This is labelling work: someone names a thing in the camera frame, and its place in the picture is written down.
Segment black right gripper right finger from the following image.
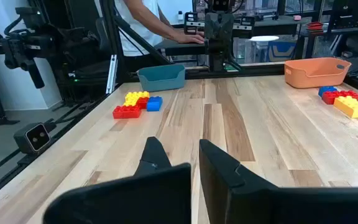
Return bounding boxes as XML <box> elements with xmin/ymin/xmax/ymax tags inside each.
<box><xmin>199</xmin><ymin>139</ymin><xmax>358</xmax><ymax>224</ymax></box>

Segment black desk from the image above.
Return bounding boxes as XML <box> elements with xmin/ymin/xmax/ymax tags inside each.
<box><xmin>154</xmin><ymin>14</ymin><xmax>312</xmax><ymax>57</ymax></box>

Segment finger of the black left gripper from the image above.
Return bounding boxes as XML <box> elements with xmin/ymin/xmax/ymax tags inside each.
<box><xmin>219</xmin><ymin>12</ymin><xmax>256</xmax><ymax>40</ymax></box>
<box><xmin>183</xmin><ymin>11</ymin><xmax>220</xmax><ymax>40</ymax></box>

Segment small red toy brick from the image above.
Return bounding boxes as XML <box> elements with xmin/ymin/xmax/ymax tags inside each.
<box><xmin>135</xmin><ymin>96</ymin><xmax>150</xmax><ymax>110</ymax></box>

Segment white round tabletop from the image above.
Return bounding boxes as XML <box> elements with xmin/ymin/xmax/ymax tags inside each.
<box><xmin>248</xmin><ymin>35</ymin><xmax>280</xmax><ymax>42</ymax></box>

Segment red stacked bowls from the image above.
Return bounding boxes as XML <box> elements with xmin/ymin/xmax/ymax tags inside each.
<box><xmin>306</xmin><ymin>21</ymin><xmax>324</xmax><ymax>32</ymax></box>

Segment small grey stereo camera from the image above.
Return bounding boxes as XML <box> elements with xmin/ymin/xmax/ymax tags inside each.
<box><xmin>13</xmin><ymin>122</ymin><xmax>52</xmax><ymax>156</ymax></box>

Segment slate blue plastic bin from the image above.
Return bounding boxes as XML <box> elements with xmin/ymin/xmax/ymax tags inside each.
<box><xmin>137</xmin><ymin>63</ymin><xmax>186</xmax><ymax>93</ymax></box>

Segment blue chair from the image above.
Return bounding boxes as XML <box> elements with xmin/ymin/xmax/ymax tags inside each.
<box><xmin>266</xmin><ymin>40</ymin><xmax>297</xmax><ymax>62</ymax></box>

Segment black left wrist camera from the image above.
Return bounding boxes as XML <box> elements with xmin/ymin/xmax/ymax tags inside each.
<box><xmin>211</xmin><ymin>0</ymin><xmax>231</xmax><ymax>12</ymax></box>

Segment blue toy brick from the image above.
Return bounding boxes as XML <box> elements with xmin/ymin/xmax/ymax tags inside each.
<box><xmin>146</xmin><ymin>96</ymin><xmax>163</xmax><ymax>112</ymax></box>
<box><xmin>318</xmin><ymin>85</ymin><xmax>338</xmax><ymax>98</ymax></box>

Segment orange plastic bin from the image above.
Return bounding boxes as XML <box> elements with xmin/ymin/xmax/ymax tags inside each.
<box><xmin>283</xmin><ymin>57</ymin><xmax>352</xmax><ymax>89</ymax></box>

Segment person's hand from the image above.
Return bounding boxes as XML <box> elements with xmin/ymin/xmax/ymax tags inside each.
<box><xmin>175</xmin><ymin>30</ymin><xmax>206</xmax><ymax>45</ymax></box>

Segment person's forearm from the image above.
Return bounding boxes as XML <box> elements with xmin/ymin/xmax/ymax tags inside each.
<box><xmin>126</xmin><ymin>0</ymin><xmax>183</xmax><ymax>41</ymax></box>

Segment black equipment rack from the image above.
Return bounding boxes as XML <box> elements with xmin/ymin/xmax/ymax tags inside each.
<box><xmin>327</xmin><ymin>0</ymin><xmax>358</xmax><ymax>35</ymax></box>

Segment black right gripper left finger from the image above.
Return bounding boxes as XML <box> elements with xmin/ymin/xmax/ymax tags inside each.
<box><xmin>43</xmin><ymin>136</ymin><xmax>192</xmax><ymax>224</ymax></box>

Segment person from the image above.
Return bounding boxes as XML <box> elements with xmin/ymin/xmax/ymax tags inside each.
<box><xmin>114</xmin><ymin>0</ymin><xmax>173</xmax><ymax>72</ymax></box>

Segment silver aluminium bracket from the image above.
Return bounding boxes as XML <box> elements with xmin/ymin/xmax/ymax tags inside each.
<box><xmin>105</xmin><ymin>54</ymin><xmax>119</xmax><ymax>95</ymax></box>

